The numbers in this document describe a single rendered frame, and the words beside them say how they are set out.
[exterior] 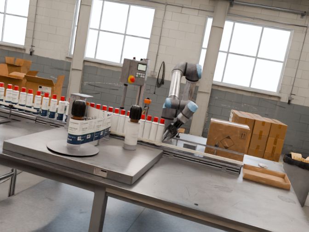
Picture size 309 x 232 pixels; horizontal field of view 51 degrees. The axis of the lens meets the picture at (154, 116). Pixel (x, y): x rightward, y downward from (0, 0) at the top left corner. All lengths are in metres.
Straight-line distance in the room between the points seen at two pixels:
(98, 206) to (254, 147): 4.35
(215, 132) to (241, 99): 5.45
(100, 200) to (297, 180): 3.29
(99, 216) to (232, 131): 1.24
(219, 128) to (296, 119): 5.82
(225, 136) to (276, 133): 3.37
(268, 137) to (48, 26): 5.89
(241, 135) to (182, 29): 5.65
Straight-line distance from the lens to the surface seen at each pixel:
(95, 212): 1.80
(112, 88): 8.16
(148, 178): 1.85
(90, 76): 8.32
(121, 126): 2.49
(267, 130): 5.82
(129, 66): 2.46
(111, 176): 1.74
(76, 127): 1.94
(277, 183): 2.30
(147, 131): 2.43
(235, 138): 2.55
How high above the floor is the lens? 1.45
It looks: 8 degrees down
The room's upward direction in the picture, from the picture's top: 10 degrees clockwise
